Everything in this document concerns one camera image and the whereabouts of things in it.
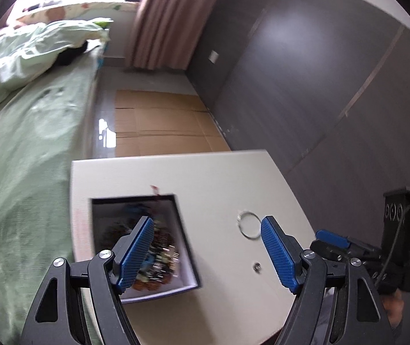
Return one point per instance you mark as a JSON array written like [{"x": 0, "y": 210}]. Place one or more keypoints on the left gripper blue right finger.
[{"x": 357, "y": 314}]

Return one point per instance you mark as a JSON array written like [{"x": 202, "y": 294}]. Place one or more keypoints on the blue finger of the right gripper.
[{"x": 332, "y": 239}]

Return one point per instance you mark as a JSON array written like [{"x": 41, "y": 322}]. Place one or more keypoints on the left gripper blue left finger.
[{"x": 57, "y": 315}]

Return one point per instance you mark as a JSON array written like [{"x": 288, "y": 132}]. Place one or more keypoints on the black jewelry box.
[{"x": 152, "y": 254}]

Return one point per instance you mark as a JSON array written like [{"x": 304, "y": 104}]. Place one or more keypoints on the bed with green sheet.
[{"x": 44, "y": 127}]

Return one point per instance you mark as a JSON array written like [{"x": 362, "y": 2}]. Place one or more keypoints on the flattened cardboard sheets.
[{"x": 151, "y": 123}]

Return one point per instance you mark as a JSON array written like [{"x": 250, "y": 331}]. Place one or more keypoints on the light green duvet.
[{"x": 27, "y": 52}]

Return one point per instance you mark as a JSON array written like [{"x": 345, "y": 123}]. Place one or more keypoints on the green small object on bed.
[{"x": 102, "y": 24}]

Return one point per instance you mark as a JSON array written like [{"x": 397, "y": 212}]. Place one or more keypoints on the pink curtain right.
[{"x": 165, "y": 33}]

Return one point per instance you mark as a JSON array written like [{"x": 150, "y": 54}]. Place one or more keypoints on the white wall switch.
[{"x": 213, "y": 56}]

